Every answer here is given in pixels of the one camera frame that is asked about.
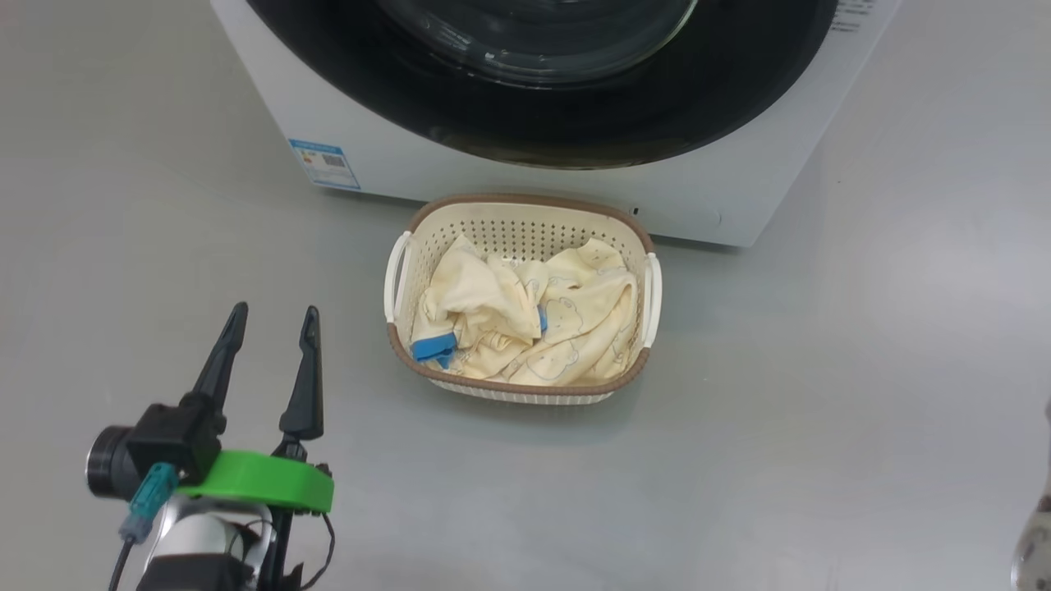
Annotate cream basket with brown rim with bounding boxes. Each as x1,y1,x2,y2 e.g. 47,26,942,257
383,194,663,406

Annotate cream garment with blue trim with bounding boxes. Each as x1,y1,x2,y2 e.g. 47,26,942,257
411,236,548,370

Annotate teal left camera connector cable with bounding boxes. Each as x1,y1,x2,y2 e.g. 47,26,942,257
107,462,179,591

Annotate white front-load washing machine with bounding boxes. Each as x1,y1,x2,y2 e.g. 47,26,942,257
209,0,904,247

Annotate round dark glass washer door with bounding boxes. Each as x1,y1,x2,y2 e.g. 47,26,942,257
246,0,838,171

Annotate blue energy label sticker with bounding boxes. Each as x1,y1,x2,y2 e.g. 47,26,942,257
289,140,362,191

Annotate cream bear print garment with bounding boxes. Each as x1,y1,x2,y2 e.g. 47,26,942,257
460,238,640,387

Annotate thin black left gripper cable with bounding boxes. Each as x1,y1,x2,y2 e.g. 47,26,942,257
297,511,337,590

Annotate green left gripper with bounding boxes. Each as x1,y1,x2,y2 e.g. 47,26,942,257
177,302,335,515

